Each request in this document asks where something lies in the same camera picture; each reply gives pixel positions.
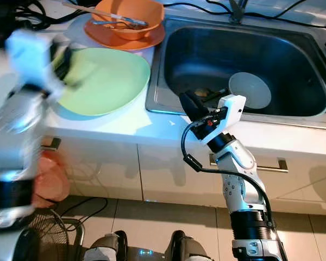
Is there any orange bowl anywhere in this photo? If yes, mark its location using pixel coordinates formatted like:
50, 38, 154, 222
92, 0, 165, 41

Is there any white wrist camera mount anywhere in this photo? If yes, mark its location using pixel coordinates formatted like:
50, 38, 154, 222
7, 30, 58, 91
204, 94, 247, 145

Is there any orange plate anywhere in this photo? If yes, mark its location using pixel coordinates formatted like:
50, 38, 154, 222
84, 18, 167, 53

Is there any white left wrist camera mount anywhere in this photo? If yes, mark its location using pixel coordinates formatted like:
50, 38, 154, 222
7, 30, 58, 91

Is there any silver metal fork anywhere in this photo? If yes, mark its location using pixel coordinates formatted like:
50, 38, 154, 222
92, 18, 148, 30

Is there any stainless steel kitchen sink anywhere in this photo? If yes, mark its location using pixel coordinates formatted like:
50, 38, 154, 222
146, 16, 326, 119

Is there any red plastic bag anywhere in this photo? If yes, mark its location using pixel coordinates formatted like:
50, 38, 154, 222
34, 150, 72, 208

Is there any white kitchen cabinet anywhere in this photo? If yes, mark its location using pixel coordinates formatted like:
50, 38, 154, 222
0, 117, 326, 215

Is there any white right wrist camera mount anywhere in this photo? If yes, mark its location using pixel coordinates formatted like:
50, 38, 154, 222
204, 94, 247, 145

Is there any metal drawer handle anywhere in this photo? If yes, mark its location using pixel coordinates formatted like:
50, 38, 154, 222
209, 154, 290, 175
43, 137, 61, 152

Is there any black power strip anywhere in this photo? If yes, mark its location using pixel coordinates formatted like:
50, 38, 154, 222
0, 19, 22, 49

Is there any floor fan with wire grille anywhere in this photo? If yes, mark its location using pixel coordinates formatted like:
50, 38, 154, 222
22, 208, 86, 261

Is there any light green plate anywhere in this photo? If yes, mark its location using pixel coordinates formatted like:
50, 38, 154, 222
57, 48, 152, 116

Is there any metal sink faucet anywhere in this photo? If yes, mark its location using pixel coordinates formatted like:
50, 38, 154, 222
228, 0, 249, 24

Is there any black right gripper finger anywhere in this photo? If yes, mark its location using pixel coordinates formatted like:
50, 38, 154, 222
178, 89, 211, 126

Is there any white bowl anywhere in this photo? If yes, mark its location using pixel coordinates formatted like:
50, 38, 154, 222
228, 72, 273, 110

